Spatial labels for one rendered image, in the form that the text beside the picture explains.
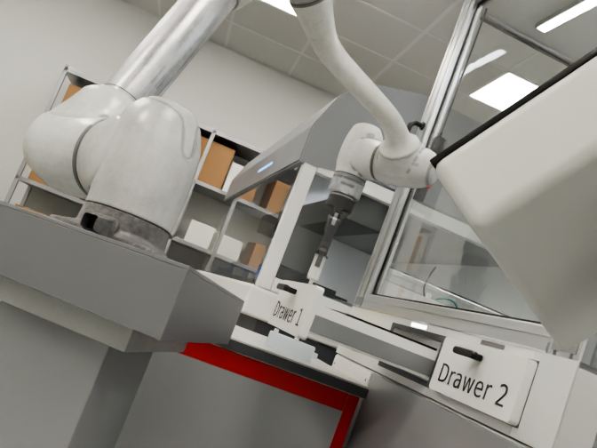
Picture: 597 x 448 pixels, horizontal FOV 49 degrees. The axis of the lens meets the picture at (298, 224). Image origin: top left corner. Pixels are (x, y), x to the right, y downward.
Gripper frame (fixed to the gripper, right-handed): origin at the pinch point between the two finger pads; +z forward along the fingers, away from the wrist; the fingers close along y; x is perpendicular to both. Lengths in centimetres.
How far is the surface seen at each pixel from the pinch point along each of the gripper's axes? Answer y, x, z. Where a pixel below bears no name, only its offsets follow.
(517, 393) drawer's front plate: 67, 37, 13
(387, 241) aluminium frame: -15.6, 16.9, -15.8
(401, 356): 36.7, 22.8, 13.9
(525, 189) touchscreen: 142, 8, 3
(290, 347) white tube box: 5.4, 0.8, 21.8
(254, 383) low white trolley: 19.1, -4.1, 31.8
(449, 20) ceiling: -194, 23, -180
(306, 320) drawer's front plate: 44.2, 1.6, 13.9
